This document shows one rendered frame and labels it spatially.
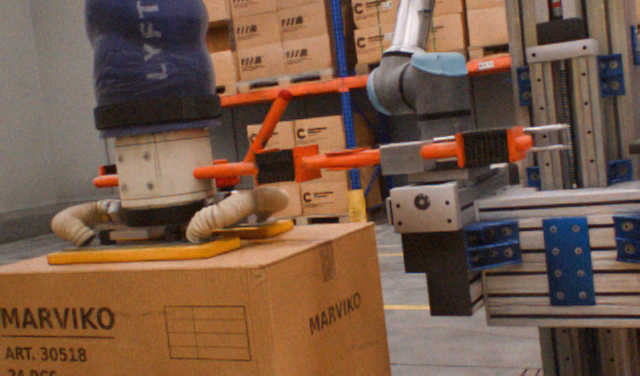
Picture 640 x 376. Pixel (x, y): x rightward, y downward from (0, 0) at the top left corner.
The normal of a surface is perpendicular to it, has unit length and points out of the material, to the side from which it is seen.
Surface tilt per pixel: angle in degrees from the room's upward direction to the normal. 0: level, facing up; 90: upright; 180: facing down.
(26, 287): 90
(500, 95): 90
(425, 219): 90
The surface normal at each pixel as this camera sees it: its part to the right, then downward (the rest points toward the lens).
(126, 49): -0.04, -0.16
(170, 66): 0.37, -0.19
